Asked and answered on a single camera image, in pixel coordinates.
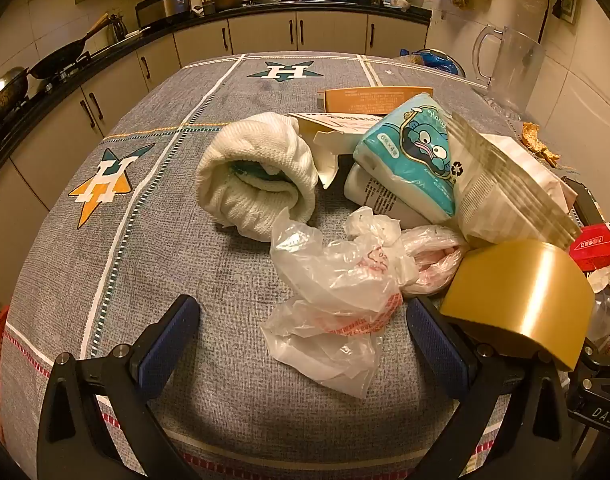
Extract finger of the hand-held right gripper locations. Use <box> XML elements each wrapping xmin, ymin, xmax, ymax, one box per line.
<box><xmin>560</xmin><ymin>176</ymin><xmax>608</xmax><ymax>227</ymax></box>

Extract grey star print tablecloth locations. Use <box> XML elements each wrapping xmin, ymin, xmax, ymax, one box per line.
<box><xmin>0</xmin><ymin>51</ymin><xmax>581</xmax><ymax>480</ymax></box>

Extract steel pot with lid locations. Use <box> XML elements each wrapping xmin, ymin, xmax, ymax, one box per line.
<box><xmin>0</xmin><ymin>57</ymin><xmax>32</xmax><ymax>117</ymax></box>

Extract orange cardboard box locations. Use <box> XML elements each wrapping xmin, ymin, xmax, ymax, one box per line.
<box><xmin>316</xmin><ymin>86</ymin><xmax>434</xmax><ymax>117</ymax></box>

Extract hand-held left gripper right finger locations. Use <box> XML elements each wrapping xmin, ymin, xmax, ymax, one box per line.
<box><xmin>406</xmin><ymin>295</ymin><xmax>586</xmax><ymax>480</ymax></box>

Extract pink plastic bag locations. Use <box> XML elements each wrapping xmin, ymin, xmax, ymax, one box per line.
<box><xmin>400</xmin><ymin>225</ymin><xmax>470</xmax><ymax>297</ymax></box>

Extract red packet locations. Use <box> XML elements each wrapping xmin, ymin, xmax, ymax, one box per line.
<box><xmin>568</xmin><ymin>217</ymin><xmax>610</xmax><ymax>275</ymax></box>

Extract blue cartoon tissue pack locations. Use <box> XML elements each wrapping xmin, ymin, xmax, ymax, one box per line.
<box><xmin>352</xmin><ymin>92</ymin><xmax>470</xmax><ymax>226</ymax></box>

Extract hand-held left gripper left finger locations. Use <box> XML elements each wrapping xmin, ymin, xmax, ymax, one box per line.
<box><xmin>36</xmin><ymin>294</ymin><xmax>206</xmax><ymax>480</ymax></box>

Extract white knitted towel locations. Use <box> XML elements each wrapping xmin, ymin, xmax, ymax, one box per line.
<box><xmin>195</xmin><ymin>111</ymin><xmax>320</xmax><ymax>241</ymax></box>

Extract striped paper bag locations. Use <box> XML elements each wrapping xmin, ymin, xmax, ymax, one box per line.
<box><xmin>452</xmin><ymin>110</ymin><xmax>583</xmax><ymax>252</ymax></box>

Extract blue plastic bag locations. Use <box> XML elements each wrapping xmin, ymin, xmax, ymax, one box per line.
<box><xmin>399</xmin><ymin>48</ymin><xmax>467</xmax><ymax>78</ymax></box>

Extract black wok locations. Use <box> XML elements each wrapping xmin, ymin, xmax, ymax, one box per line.
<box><xmin>29</xmin><ymin>12</ymin><xmax>112</xmax><ymax>81</ymax></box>

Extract black kitchen countertop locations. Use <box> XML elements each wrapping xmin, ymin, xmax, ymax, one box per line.
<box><xmin>0</xmin><ymin>0</ymin><xmax>432</xmax><ymax>183</ymax></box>

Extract clear plastic pitcher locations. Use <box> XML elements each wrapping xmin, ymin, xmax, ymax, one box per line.
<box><xmin>472</xmin><ymin>25</ymin><xmax>548</xmax><ymax>121</ymax></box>

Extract white cardboard box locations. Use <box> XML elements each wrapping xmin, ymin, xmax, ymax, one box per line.
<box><xmin>285</xmin><ymin>111</ymin><xmax>386</xmax><ymax>190</ymax></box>

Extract wall socket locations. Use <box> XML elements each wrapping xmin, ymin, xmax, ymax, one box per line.
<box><xmin>550</xmin><ymin>0</ymin><xmax>582</xmax><ymax>24</ymax></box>

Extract gold tape roll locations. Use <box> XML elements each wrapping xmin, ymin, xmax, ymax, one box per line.
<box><xmin>441</xmin><ymin>239</ymin><xmax>596</xmax><ymax>373</ymax></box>

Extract clear plastic bag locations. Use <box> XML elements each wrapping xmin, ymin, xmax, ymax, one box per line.
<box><xmin>259</xmin><ymin>206</ymin><xmax>421</xmax><ymax>400</ymax></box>

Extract cream lower cabinets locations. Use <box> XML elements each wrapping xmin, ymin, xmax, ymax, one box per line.
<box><xmin>0</xmin><ymin>10</ymin><xmax>429</xmax><ymax>311</ymax></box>

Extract brown food scrap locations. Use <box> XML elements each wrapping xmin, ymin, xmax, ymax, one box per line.
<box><xmin>519</xmin><ymin>121</ymin><xmax>562</xmax><ymax>168</ymax></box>

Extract silver toaster oven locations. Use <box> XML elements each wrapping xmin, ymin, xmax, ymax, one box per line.
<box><xmin>136</xmin><ymin>0</ymin><xmax>192</xmax><ymax>29</ymax></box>

